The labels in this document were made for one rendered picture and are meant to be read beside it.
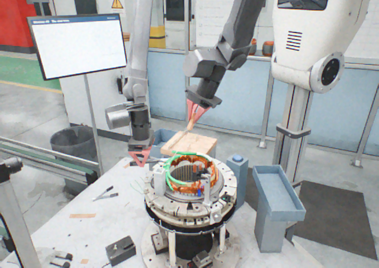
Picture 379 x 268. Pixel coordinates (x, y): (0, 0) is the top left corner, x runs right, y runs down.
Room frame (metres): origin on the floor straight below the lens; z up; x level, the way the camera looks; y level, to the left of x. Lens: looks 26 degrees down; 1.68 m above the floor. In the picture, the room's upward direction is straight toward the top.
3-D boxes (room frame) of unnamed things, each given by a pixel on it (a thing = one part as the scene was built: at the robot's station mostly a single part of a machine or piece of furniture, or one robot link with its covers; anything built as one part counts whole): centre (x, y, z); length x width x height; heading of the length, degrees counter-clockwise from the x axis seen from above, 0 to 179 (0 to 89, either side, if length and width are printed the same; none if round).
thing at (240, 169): (0.97, -0.20, 0.91); 0.07 x 0.07 x 0.25; 47
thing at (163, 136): (1.11, 0.15, 0.92); 0.17 x 0.11 x 0.28; 155
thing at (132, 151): (0.74, 0.16, 1.21); 0.07 x 0.07 x 0.09; 85
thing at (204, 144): (1.04, 0.01, 1.05); 0.20 x 0.19 x 0.02; 65
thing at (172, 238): (0.63, 0.06, 0.91); 0.02 x 0.02 x 0.21
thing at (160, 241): (0.71, 0.12, 0.85); 0.06 x 0.04 x 0.05; 21
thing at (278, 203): (0.75, -0.30, 0.92); 0.25 x 0.11 x 0.28; 1
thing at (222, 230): (0.69, -0.11, 0.91); 0.02 x 0.02 x 0.21
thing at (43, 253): (0.67, 0.56, 0.79); 0.24 x 0.12 x 0.02; 67
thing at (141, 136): (0.76, 0.16, 1.28); 0.10 x 0.07 x 0.07; 175
